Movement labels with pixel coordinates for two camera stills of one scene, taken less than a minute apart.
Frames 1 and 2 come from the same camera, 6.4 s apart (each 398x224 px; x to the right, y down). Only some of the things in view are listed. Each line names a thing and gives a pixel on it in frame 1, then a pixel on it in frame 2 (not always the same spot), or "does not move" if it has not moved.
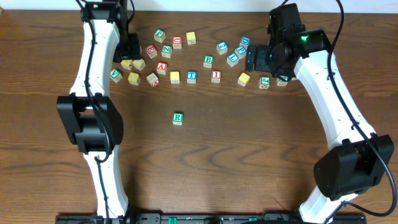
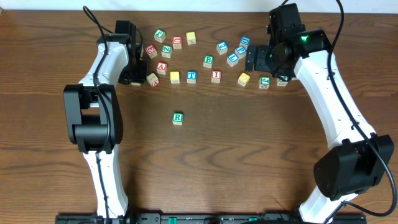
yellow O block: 243,79 does not move
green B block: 208,61 does not move
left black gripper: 128,50 -> 137,74
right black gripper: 263,51 does not move
